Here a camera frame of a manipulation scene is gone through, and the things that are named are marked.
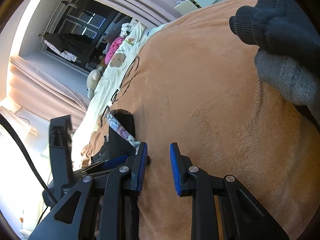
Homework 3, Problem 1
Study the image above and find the black knit garment floral trim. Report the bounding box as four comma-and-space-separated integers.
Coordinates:
87, 109, 140, 168

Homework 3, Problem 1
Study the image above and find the stack of folded clothes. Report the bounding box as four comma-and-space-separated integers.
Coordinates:
229, 0, 319, 128

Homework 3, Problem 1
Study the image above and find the pink curtain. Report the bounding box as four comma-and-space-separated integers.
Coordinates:
1, 0, 180, 127

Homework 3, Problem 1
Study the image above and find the cream plush toy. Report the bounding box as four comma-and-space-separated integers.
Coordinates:
86, 66, 104, 100

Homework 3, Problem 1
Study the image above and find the cream bed sheet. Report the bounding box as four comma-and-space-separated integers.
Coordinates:
71, 22, 164, 168

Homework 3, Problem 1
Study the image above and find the hanging floral garment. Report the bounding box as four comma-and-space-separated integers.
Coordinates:
43, 36, 78, 62

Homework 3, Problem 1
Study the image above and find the orange-brown blanket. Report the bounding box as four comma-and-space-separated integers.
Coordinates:
113, 0, 319, 239

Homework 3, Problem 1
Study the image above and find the pink plush toy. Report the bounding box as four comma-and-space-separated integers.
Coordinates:
105, 36, 125, 65

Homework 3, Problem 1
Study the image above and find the black cable on bed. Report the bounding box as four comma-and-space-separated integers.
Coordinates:
99, 56, 141, 128

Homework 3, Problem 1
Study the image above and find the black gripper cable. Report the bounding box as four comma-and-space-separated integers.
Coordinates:
0, 113, 59, 205

